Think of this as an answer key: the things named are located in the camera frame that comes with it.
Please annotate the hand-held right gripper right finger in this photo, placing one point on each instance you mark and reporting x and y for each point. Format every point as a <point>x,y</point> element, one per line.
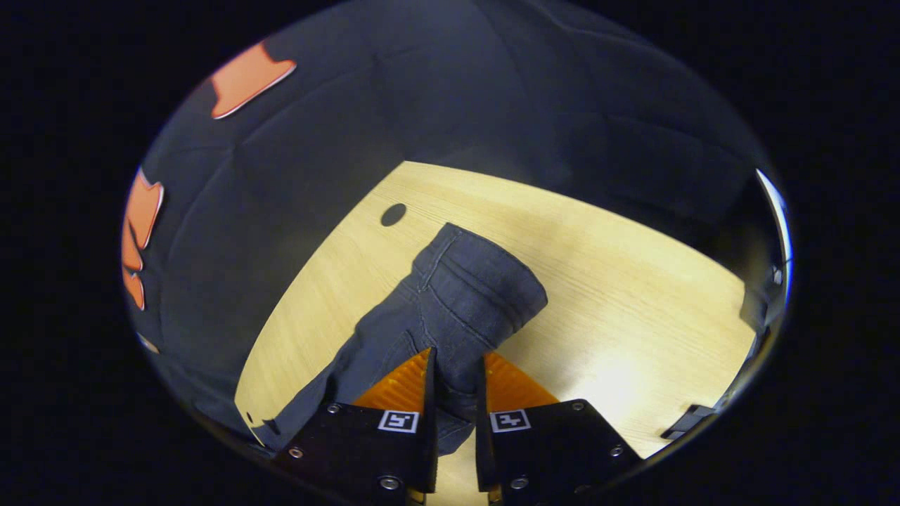
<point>555,443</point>

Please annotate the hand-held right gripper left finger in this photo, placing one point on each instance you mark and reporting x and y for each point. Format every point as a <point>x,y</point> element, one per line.
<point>358,450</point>

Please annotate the dark grey jeans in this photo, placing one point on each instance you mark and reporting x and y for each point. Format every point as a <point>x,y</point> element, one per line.
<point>464,295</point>

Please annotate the black table edge bracket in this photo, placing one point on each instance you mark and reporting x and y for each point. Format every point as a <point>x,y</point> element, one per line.
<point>689,422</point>

